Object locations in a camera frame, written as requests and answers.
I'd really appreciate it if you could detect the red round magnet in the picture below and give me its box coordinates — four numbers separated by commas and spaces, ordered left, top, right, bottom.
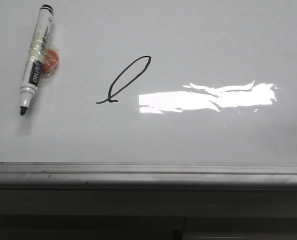
42, 49, 60, 75

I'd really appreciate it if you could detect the white black whiteboard marker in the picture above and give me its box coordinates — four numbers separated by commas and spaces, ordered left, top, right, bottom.
20, 4, 54, 116

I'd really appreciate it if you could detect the white whiteboard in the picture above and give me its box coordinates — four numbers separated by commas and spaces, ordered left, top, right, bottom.
0, 0, 297, 165

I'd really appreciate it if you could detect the aluminium whiteboard frame rail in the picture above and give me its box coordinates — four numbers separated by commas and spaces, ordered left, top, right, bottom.
0, 162, 297, 190

